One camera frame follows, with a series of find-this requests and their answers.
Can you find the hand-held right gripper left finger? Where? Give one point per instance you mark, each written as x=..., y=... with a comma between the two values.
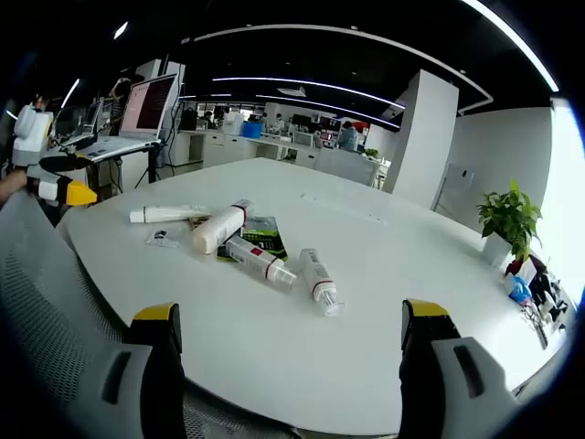
x=151, y=379

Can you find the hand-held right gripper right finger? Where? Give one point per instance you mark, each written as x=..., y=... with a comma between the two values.
x=439, y=384

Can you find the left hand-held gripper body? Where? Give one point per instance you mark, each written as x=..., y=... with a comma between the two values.
x=29, y=132

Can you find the white slim skincare tube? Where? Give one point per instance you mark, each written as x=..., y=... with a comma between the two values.
x=160, y=213

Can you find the small clear skincare sachet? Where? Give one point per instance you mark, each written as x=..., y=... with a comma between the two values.
x=162, y=238

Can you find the gold foil skincare sachet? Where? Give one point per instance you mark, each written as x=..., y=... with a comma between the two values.
x=197, y=222

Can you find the white skincare bottle red collar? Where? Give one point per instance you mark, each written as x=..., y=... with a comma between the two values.
x=215, y=228

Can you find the white skincare tube red label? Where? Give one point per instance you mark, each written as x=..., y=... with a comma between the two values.
x=251, y=256

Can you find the small white skincare bottle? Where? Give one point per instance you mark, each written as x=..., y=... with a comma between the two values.
x=315, y=274

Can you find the green black skincare sachet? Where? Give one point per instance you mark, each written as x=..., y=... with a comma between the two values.
x=267, y=233

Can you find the person's left hand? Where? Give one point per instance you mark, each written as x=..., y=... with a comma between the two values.
x=11, y=187

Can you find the open laptop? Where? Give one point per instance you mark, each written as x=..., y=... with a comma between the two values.
x=151, y=105

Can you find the grey mesh office chair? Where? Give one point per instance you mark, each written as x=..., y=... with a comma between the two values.
x=36, y=297

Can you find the blue plastic packet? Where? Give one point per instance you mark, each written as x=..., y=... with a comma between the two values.
x=520, y=288

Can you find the dark red container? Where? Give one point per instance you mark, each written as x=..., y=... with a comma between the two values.
x=514, y=267

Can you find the pile of dark small items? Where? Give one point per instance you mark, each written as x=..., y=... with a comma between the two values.
x=546, y=288

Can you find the white cabinet counter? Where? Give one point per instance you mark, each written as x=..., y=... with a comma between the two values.
x=219, y=146

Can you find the potted green plant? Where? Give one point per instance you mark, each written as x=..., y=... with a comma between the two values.
x=507, y=215

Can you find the blue plastic crate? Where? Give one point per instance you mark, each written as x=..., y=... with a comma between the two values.
x=251, y=129

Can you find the white leaning panel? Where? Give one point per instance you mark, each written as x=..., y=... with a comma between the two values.
x=453, y=187

